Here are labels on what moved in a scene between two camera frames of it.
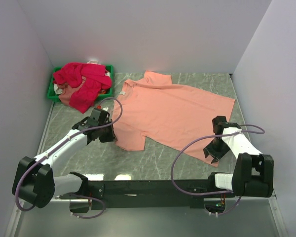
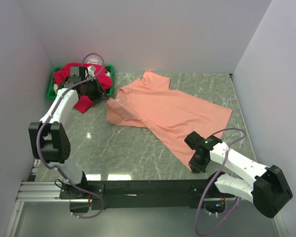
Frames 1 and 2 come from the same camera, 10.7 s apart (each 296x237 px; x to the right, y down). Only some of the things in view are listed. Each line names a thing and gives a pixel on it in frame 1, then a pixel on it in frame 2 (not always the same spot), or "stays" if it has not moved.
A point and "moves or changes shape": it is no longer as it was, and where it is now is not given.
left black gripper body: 106,134 → 92,90
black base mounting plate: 135,194 stays
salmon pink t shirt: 174,116 moves or changes shape
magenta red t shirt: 93,78 stays
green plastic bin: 55,97 stays
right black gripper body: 217,148 → 198,164
